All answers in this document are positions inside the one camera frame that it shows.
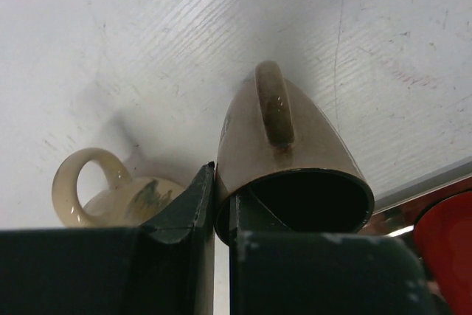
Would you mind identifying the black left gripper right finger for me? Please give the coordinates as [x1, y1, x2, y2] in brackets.
[229, 195, 435, 314]

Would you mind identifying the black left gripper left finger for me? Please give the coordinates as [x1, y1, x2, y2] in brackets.
[1, 163, 215, 314]

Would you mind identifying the beige round mug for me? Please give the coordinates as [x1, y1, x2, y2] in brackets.
[52, 148, 185, 228]

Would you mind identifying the brown glazed mug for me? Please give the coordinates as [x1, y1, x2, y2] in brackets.
[215, 60, 375, 242]

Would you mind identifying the shiny steel tray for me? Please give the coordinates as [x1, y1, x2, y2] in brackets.
[360, 157, 471, 237]

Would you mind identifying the red mug black handle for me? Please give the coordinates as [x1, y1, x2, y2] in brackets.
[413, 191, 471, 314]

